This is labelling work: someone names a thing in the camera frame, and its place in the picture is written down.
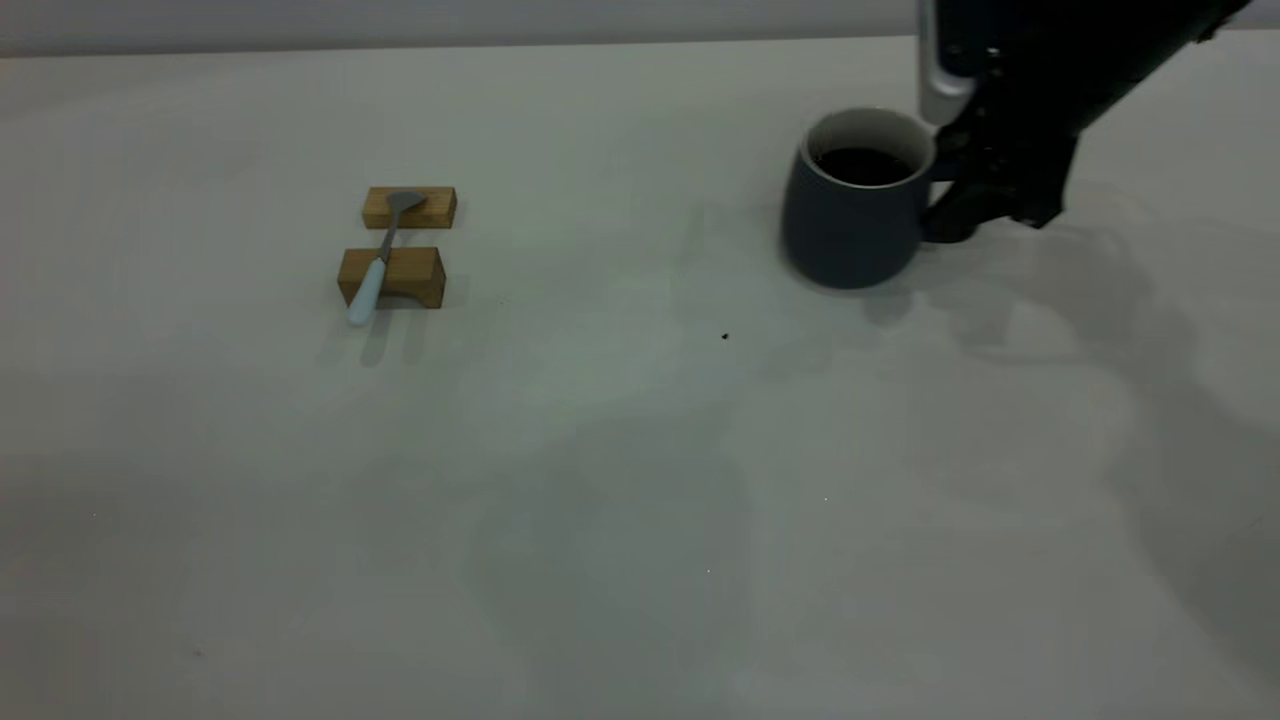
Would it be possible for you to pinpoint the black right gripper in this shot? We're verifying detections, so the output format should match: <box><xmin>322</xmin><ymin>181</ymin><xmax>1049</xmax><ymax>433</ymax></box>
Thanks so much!
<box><xmin>923</xmin><ymin>0</ymin><xmax>1131</xmax><ymax>245</ymax></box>

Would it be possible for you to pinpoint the dark grey ceramic cup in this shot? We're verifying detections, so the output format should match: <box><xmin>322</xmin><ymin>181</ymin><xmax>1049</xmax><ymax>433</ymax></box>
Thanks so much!
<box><xmin>780</xmin><ymin>107</ymin><xmax>941</xmax><ymax>291</ymax></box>

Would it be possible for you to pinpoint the metal spoon with white handle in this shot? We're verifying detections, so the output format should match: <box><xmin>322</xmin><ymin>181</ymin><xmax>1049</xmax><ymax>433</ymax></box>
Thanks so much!
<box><xmin>346</xmin><ymin>190</ymin><xmax>429</xmax><ymax>329</ymax></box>

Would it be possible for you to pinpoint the flat rectangular wooden block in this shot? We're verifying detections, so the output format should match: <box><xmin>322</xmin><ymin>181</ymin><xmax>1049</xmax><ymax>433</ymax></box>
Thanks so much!
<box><xmin>361</xmin><ymin>186</ymin><xmax>459</xmax><ymax>231</ymax></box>

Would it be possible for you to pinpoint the arched wooden block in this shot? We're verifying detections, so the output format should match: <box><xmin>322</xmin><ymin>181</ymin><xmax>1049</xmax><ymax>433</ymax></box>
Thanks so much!
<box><xmin>337</xmin><ymin>246</ymin><xmax>447</xmax><ymax>310</ymax></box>

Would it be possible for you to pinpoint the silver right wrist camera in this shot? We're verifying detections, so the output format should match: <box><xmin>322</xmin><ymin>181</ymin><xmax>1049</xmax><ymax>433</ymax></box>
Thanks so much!
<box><xmin>917</xmin><ymin>0</ymin><xmax>979</xmax><ymax>127</ymax></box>

